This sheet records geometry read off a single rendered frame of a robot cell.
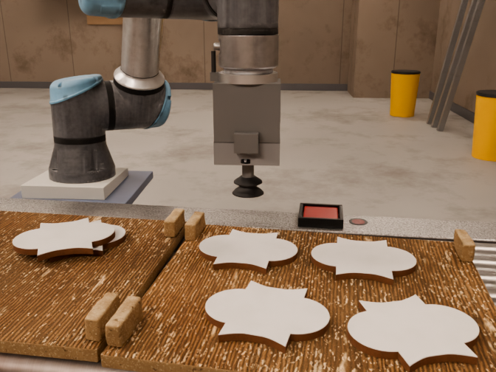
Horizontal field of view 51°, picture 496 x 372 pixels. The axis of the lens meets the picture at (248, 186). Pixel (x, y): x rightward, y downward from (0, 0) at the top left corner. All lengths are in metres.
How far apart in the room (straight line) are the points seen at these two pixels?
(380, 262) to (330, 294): 0.10
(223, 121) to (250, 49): 0.09
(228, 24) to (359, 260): 0.35
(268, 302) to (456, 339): 0.20
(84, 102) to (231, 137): 0.60
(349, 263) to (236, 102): 0.26
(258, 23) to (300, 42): 8.82
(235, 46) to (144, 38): 0.54
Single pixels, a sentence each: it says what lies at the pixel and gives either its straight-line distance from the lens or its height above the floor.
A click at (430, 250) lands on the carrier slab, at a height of 0.94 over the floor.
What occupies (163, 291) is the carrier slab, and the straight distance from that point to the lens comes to 0.65.
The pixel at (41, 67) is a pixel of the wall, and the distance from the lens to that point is 10.43.
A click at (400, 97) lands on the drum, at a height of 0.25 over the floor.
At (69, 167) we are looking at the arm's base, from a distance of 1.23.
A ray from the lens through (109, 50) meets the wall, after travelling 9.94.
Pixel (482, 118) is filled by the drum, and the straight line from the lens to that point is 5.18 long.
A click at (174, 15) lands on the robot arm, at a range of 0.73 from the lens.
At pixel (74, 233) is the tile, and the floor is 0.96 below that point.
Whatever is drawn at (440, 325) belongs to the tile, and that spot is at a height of 0.95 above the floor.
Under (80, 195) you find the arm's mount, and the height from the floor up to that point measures 0.88.
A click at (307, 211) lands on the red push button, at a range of 0.92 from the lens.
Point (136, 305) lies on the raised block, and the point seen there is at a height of 0.96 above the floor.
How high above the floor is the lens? 1.25
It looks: 18 degrees down
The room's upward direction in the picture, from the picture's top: straight up
